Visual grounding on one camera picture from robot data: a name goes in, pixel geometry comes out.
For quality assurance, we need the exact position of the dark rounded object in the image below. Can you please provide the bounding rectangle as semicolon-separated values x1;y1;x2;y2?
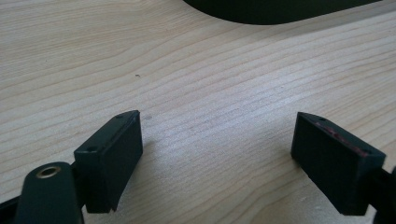
181;0;385;26

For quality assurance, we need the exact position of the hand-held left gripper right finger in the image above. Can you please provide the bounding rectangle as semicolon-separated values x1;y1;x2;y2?
290;111;387;217

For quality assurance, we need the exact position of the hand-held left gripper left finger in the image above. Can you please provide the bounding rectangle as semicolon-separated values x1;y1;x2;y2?
73;109;144;215

